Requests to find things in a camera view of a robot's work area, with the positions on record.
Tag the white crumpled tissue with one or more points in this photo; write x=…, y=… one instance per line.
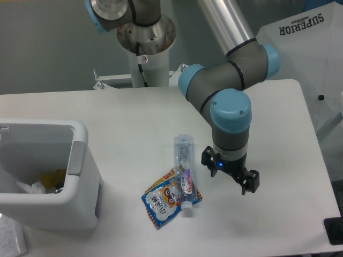
x=35, y=188

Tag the white superior umbrella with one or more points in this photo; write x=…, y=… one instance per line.
x=310, y=48

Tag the blue snack wrapper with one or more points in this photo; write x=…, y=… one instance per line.
x=160, y=199

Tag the white metal bracket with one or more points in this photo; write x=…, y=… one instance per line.
x=125, y=81

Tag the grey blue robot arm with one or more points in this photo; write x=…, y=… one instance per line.
x=217, y=93

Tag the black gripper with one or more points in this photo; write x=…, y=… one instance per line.
x=248, y=179

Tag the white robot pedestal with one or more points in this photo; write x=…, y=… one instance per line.
x=148, y=51

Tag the clear plastic bottle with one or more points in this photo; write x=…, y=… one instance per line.
x=184, y=162

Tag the white paper sheet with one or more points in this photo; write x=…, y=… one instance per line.
x=13, y=241

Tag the white trash can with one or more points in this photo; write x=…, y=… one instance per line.
x=30, y=147

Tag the black device at edge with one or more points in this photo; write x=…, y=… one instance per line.
x=333, y=227

